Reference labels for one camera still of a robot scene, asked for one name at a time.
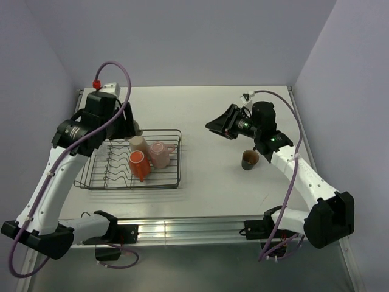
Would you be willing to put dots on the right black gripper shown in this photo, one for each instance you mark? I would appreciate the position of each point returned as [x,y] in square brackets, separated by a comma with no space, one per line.
[225,123]

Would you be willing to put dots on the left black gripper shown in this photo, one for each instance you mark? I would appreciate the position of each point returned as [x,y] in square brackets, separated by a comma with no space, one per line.
[127,125]

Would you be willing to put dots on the grey-green small mug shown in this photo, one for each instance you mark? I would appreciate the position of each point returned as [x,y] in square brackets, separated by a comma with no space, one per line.
[137,130]

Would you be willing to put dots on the beige tumbler cup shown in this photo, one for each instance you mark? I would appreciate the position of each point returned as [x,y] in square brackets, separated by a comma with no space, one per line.
[138,143]

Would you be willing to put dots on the orange mug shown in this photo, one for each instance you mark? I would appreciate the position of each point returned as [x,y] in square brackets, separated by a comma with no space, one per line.
[139,165]

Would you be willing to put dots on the dark grey mug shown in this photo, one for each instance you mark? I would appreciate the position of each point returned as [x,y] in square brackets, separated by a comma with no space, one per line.
[249,159]

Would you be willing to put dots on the pink mug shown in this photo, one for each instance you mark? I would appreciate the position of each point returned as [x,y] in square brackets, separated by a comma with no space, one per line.
[160,154]

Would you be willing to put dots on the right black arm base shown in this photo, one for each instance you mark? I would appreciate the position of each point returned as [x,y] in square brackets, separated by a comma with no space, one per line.
[258,229]

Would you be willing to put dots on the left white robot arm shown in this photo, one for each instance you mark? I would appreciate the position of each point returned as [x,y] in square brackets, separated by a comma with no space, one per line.
[39,226]

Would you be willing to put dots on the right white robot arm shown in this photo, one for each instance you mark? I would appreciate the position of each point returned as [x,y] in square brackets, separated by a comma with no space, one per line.
[279,151]

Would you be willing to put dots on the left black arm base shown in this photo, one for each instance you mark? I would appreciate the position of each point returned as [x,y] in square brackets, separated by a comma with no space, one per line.
[124,234]

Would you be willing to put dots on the black box under table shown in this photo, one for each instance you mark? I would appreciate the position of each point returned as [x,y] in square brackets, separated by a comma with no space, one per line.
[107,254]

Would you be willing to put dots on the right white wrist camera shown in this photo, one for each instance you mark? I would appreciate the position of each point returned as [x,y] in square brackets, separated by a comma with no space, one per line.
[246,99]

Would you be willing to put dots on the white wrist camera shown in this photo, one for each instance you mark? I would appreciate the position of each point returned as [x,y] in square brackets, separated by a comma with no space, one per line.
[110,88]
[246,99]

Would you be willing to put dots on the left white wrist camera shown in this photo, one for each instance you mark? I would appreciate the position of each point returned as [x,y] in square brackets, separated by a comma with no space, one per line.
[110,88]

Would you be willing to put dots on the grey wire dish rack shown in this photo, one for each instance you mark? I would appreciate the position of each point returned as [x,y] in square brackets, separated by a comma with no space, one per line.
[114,167]

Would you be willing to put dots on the aluminium table rail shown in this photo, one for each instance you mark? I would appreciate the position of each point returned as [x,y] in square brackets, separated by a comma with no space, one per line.
[188,228]

